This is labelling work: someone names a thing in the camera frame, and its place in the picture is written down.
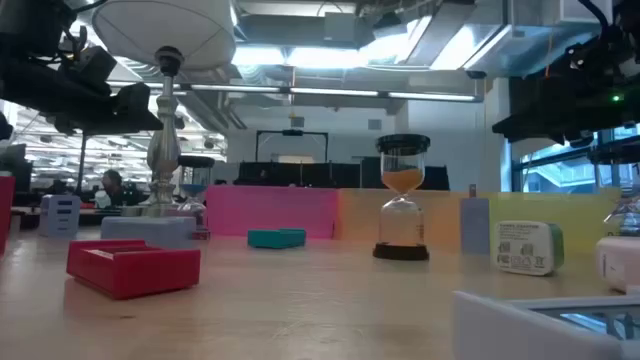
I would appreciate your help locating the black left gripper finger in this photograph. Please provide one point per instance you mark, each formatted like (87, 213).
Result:
(134, 100)
(90, 122)

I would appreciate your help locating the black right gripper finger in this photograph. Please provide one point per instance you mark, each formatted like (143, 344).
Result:
(580, 137)
(525, 126)

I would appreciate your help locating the lavender multi-port charger block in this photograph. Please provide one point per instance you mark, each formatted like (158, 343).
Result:
(60, 215)

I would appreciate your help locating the lavender plug block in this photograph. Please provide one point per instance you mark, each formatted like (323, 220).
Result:
(475, 225)

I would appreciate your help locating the white and green power adapter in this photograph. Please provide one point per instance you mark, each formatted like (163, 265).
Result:
(525, 248)

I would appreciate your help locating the lavender rectangular box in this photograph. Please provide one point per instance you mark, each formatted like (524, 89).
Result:
(150, 232)

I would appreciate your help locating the red block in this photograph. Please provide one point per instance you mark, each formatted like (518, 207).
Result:
(5, 215)

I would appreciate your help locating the pale pink power adapter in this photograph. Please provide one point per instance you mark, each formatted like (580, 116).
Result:
(622, 262)

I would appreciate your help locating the red plastic box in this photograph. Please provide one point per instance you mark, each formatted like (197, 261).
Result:
(135, 272)

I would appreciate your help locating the teal plastic box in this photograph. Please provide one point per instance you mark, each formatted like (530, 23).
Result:
(276, 239)

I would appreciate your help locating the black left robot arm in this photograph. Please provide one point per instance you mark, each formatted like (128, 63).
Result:
(25, 27)

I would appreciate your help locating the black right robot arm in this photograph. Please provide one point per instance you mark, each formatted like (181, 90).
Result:
(630, 30)

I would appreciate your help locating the black background stand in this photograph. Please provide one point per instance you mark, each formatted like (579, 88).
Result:
(81, 160)

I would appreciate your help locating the silver table lamp white shade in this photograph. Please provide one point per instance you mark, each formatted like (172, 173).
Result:
(165, 145)

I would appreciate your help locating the yellow translucent bin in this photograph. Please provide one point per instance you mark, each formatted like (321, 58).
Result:
(580, 210)

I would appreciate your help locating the person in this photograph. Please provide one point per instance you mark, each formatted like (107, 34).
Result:
(117, 192)

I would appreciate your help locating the small white container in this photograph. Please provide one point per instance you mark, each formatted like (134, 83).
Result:
(102, 200)

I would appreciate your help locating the black background monitor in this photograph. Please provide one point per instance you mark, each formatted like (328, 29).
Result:
(17, 167)

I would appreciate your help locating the small grey cup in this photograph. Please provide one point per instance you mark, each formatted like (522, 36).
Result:
(15, 224)

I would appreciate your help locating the small red item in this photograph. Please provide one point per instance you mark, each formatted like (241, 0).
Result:
(201, 234)

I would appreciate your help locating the pink translucent bin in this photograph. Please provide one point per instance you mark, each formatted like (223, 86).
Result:
(270, 210)

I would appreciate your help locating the orange translucent bin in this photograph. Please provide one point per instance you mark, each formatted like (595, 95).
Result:
(355, 215)

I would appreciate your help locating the black background partition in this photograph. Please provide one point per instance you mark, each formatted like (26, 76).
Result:
(320, 175)

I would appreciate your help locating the window with black frame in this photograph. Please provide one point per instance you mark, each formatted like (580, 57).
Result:
(560, 175)

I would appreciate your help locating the black ceiling security camera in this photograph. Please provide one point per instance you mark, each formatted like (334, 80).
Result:
(475, 74)

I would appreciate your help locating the grey wall vent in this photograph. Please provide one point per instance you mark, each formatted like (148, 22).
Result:
(375, 124)
(297, 122)

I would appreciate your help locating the black background frame rig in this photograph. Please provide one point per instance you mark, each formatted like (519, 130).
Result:
(292, 132)

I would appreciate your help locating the white rectangular frame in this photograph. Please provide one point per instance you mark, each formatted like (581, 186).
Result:
(500, 330)

